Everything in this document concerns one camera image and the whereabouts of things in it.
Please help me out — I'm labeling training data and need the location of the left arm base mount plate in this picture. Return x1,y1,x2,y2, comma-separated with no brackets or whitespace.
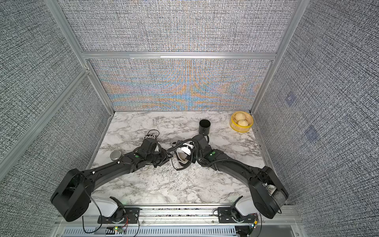
97,207,141,224

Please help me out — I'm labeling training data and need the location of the black metal mug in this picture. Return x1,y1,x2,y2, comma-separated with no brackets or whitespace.
198,119,211,137

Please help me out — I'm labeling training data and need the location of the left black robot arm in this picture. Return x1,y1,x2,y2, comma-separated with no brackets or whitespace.
50,138,170,222

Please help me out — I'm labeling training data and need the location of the small silver round tin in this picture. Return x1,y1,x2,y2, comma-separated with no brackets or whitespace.
110,150,122,161

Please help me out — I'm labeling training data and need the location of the upper steamed bun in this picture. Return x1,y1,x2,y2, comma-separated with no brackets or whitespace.
234,112,246,121

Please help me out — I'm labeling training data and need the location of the white slotted cable duct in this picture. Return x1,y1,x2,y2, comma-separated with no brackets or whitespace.
61,226,237,237

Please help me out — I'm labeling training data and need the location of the yellow bamboo steamer basket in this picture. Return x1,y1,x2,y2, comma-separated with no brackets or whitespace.
230,111,254,133

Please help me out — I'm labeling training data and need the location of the steamed bun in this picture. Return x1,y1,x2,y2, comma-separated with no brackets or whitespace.
237,119,249,127
234,112,246,121

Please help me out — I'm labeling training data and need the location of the black canvas sneaker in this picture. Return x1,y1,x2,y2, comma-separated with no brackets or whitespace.
174,142,193,168
144,133,158,140

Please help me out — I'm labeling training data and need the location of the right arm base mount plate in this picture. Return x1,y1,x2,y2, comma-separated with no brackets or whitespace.
217,207,259,224

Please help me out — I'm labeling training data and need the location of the aluminium front rail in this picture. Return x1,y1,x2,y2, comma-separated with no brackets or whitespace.
53,203,306,227

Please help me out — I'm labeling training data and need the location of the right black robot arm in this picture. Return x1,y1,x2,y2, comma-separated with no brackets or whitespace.
193,134,289,219

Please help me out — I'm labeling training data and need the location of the lower steamed bun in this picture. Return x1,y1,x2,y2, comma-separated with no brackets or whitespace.
237,119,249,127

